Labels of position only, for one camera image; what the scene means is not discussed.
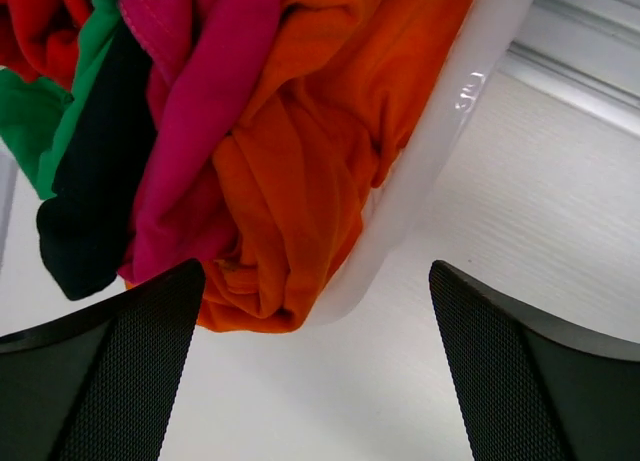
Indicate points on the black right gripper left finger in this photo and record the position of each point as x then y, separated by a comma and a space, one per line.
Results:
100, 383

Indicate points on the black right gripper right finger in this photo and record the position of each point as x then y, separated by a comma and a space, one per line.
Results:
531, 385

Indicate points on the orange t shirt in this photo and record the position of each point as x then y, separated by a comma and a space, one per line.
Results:
340, 93

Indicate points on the black t shirt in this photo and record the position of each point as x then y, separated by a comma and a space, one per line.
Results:
83, 230

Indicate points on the white plastic basket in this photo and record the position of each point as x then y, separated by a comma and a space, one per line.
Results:
392, 209

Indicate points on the green t shirt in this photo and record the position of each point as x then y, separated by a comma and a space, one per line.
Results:
39, 118

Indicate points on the magenta t shirt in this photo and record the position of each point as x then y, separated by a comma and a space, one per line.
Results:
206, 58

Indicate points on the red t shirt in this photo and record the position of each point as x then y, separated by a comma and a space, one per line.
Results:
39, 38

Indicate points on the aluminium side rail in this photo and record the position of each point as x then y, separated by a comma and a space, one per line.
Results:
584, 53

